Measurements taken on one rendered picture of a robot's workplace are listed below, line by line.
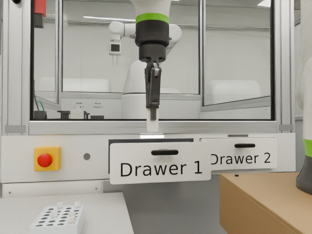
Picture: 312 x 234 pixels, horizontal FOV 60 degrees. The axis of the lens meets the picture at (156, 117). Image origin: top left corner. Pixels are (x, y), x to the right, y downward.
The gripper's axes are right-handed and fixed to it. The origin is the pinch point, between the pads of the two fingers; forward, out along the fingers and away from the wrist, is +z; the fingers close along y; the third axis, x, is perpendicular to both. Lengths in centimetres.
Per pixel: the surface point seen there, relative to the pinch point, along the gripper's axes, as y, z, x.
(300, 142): -174, 24, 186
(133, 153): -1.1, 9.0, -5.1
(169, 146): -1.2, 7.2, 5.1
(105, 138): -17.3, 5.8, -12.6
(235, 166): -15.5, 16.4, 32.5
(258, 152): -15.6, 11.7, 41.4
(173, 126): -17.7, 2.2, 10.5
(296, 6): -304, -178, 286
